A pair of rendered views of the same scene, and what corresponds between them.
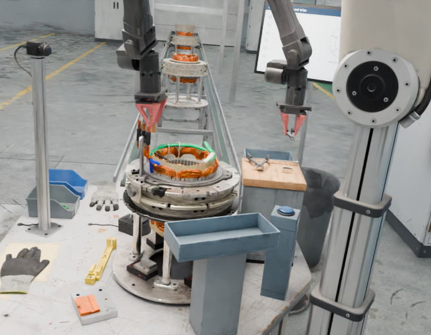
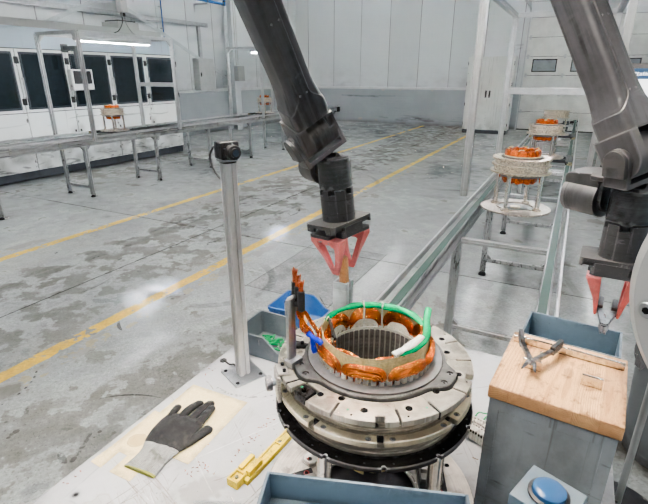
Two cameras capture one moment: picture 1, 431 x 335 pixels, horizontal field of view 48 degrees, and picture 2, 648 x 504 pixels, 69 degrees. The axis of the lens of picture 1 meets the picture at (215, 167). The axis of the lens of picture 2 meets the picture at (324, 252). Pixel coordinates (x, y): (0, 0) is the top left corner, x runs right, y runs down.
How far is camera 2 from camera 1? 0.68 m
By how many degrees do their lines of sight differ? 30
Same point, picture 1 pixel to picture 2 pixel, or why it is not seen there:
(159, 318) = not seen: outside the picture
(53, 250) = (229, 412)
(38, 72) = (225, 180)
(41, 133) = (232, 259)
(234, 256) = not seen: outside the picture
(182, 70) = (515, 168)
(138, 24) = (291, 112)
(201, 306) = not seen: outside the picture
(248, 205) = (498, 431)
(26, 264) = (180, 430)
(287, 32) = (607, 112)
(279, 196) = (561, 434)
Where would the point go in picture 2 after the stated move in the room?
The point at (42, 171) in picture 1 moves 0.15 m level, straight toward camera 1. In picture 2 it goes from (235, 306) to (209, 337)
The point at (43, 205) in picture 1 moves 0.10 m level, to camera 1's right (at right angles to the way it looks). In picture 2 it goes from (238, 347) to (268, 358)
